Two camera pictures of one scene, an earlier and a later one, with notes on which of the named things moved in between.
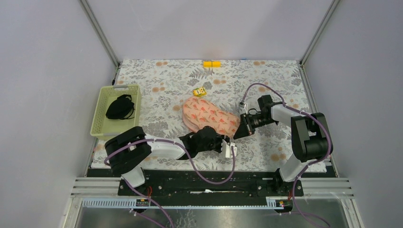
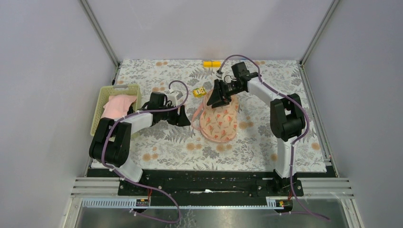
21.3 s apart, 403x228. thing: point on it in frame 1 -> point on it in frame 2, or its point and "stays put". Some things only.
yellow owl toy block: x=200 y=91 stays put
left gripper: x=221 y=137 -> x=183 y=120
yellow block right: x=216 y=64 stays put
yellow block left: x=207 y=64 stays put
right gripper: x=244 y=129 -> x=218 y=98
